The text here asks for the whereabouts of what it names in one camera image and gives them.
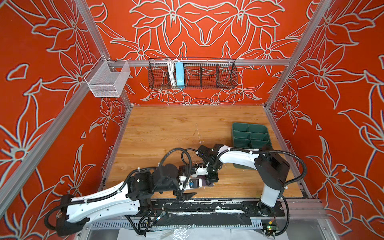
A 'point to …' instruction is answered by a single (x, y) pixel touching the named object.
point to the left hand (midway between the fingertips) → (195, 177)
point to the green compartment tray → (249, 136)
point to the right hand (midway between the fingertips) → (205, 181)
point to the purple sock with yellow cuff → (204, 182)
